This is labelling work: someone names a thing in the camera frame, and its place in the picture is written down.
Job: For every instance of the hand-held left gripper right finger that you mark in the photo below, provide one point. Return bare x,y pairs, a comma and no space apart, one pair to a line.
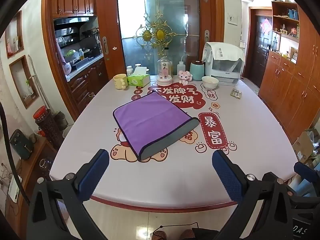
228,177

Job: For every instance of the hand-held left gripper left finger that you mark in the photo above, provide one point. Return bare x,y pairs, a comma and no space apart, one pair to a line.
93,176

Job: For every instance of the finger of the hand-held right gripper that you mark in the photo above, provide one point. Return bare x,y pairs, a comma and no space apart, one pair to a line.
307,173

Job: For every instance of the purple towel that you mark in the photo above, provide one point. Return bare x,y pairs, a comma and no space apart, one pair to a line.
150,120

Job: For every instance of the cardboard box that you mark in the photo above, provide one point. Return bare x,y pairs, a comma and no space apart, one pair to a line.
303,145

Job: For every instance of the printed table cover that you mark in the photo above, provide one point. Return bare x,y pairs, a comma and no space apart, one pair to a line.
252,135

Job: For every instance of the dark patterned stand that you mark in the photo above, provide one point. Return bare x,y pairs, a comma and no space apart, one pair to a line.
50,132

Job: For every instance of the wooden side table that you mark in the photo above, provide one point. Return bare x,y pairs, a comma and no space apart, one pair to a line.
32,165

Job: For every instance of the black air fryer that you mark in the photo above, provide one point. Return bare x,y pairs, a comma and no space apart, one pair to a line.
21,146

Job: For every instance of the red-lidded jar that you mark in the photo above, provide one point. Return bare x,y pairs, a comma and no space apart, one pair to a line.
41,113

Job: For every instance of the silver blister pack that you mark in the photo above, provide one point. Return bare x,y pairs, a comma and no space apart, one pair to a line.
236,94

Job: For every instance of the wooden shelf cabinet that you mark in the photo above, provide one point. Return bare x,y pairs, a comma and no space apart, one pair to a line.
295,85

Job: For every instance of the wooden kitchen base cabinet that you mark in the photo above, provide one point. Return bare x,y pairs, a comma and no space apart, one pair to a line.
86,82

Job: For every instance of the white bowl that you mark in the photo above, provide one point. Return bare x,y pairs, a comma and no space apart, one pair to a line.
210,81

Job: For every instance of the yellow mug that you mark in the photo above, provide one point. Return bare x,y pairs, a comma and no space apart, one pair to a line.
120,82

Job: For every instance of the white countertop appliance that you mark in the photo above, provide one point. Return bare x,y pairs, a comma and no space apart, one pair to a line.
228,72

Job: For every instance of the green tissue box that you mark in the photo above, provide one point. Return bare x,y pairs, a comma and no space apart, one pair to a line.
138,80

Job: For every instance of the pink cat figurine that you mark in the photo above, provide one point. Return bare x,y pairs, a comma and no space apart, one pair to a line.
185,77

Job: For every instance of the teal lidded pot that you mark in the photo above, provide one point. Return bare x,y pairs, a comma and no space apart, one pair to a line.
197,71

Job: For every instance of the white pill bottle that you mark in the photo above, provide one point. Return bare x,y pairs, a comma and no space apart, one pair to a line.
129,71

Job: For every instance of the white squeeze bottle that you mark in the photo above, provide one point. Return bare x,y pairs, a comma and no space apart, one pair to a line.
181,68

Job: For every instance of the yellow liquid bottle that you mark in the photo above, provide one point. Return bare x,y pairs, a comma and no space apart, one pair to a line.
81,55

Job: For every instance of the glass dome ornament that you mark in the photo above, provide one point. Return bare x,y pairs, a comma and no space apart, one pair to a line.
164,71

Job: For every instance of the white cloth cover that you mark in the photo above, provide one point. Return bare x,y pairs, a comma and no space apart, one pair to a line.
222,51

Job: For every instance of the dark entrance door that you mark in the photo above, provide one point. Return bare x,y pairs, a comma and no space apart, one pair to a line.
261,52

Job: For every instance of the black kitchen oven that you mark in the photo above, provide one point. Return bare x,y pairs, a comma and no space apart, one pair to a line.
91,46

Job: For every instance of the red door decoration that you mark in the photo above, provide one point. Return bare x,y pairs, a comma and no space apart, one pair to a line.
266,26

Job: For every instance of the gold door ornament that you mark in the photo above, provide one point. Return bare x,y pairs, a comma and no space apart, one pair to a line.
160,33

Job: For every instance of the glass sliding door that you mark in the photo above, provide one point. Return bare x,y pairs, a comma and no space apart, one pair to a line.
140,12

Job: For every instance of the wooden wall niche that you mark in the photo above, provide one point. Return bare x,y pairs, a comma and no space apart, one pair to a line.
13,33
23,82

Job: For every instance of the white wall switch panel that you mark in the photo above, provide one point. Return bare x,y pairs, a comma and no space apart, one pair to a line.
232,20

